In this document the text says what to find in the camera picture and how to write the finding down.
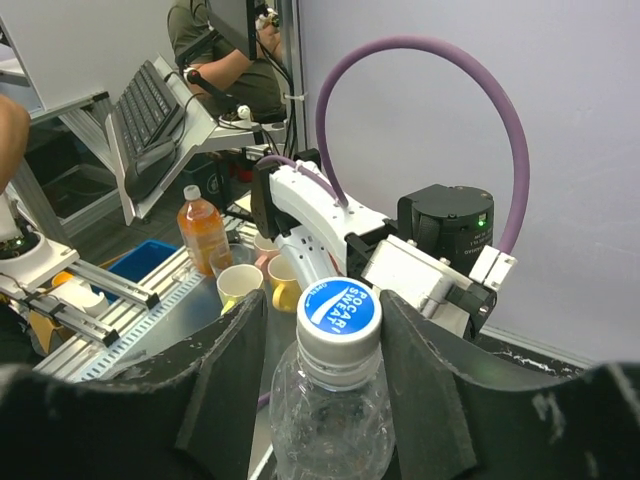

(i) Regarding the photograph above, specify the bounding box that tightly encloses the clear plastic bottle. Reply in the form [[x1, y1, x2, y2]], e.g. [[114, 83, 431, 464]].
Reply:
[[269, 343, 396, 479]]

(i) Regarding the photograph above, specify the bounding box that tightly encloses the orange tea bottle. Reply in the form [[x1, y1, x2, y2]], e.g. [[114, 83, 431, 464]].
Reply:
[[177, 185, 229, 276]]

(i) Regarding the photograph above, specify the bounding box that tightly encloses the person in green shirt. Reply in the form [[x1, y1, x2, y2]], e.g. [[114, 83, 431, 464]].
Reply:
[[167, 1, 286, 123]]

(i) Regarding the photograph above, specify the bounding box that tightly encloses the orange mug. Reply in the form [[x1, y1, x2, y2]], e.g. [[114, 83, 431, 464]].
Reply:
[[51, 271, 91, 297]]

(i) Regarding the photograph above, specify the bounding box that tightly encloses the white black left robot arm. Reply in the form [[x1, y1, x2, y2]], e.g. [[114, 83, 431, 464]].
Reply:
[[251, 155, 497, 340]]

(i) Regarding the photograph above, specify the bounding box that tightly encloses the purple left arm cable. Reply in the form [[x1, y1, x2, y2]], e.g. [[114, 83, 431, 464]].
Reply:
[[257, 34, 531, 261]]

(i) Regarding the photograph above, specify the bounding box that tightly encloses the pink mug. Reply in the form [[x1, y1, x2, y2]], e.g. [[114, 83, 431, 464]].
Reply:
[[253, 234, 280, 275]]

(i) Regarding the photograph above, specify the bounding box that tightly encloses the yellow mug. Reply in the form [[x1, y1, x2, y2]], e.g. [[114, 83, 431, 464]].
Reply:
[[267, 254, 302, 313]]

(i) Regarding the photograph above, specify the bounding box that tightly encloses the white blue bottle cap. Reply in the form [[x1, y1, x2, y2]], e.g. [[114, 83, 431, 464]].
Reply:
[[296, 277, 382, 391]]

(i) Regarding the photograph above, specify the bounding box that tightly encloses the clear glass near mugs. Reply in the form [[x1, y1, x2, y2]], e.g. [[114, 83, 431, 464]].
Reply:
[[209, 243, 254, 277]]

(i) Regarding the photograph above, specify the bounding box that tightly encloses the aluminium slotted rail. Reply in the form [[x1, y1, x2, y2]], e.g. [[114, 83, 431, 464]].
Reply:
[[34, 248, 222, 383]]

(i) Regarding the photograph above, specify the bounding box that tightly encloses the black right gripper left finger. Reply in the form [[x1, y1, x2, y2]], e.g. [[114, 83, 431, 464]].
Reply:
[[1, 290, 267, 479]]

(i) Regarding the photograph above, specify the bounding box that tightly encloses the black computer mouse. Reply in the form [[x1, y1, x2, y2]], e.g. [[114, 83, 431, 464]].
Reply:
[[125, 138, 177, 202]]

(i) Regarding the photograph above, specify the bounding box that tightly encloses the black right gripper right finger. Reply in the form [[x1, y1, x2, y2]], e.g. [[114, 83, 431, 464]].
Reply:
[[380, 291, 639, 479]]

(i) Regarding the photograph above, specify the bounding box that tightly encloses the black keyboard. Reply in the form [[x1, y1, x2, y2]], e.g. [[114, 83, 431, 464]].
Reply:
[[114, 61, 185, 159]]

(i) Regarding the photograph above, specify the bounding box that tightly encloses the blue plastic bin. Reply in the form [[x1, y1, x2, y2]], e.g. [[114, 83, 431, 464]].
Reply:
[[107, 240, 177, 282]]

